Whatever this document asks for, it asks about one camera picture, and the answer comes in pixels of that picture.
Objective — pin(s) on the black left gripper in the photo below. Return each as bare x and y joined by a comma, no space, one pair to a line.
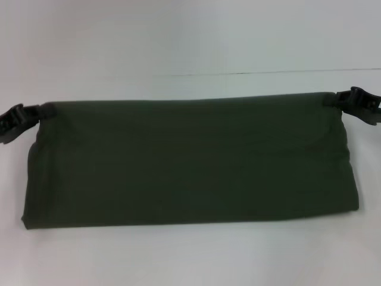
16,122

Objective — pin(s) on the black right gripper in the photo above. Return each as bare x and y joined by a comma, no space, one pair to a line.
363,105

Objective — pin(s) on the dark green FREE! t-shirt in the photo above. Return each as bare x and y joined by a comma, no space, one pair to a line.
184,161

